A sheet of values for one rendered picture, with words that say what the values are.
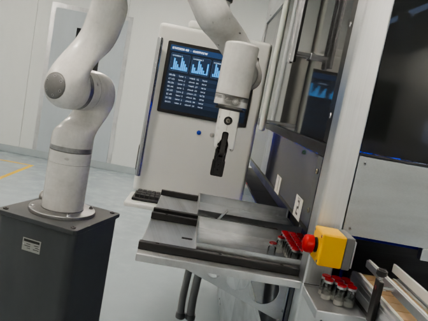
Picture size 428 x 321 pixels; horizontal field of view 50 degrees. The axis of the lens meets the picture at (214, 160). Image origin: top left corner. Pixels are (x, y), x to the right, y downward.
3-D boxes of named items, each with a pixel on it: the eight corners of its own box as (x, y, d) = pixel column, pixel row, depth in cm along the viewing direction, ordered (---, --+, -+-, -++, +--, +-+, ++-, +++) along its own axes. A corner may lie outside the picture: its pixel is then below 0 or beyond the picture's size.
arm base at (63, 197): (13, 209, 131) (21, 144, 128) (53, 198, 149) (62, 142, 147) (71, 225, 126) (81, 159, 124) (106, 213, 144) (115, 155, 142)
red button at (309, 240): (315, 250, 105) (319, 234, 104) (320, 256, 101) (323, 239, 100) (299, 248, 105) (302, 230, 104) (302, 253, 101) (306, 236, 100)
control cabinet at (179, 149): (237, 200, 229) (269, 41, 219) (240, 209, 210) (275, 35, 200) (136, 182, 227) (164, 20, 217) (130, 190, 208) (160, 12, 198)
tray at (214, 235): (305, 246, 142) (307, 235, 142) (327, 279, 116) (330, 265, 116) (195, 227, 140) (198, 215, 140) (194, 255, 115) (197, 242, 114)
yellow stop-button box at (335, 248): (339, 260, 107) (346, 230, 106) (348, 271, 100) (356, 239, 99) (307, 254, 106) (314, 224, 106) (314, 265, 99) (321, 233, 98)
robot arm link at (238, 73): (224, 94, 121) (210, 91, 113) (234, 44, 120) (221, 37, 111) (254, 100, 118) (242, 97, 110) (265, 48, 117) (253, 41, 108)
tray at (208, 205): (285, 217, 176) (287, 208, 175) (299, 237, 150) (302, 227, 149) (197, 201, 174) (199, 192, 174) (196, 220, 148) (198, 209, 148)
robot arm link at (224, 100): (250, 99, 111) (248, 111, 111) (247, 99, 120) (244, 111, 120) (216, 92, 110) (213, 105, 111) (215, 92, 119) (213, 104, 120)
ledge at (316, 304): (358, 302, 110) (360, 294, 110) (379, 328, 97) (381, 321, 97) (301, 292, 109) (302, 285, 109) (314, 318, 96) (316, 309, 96)
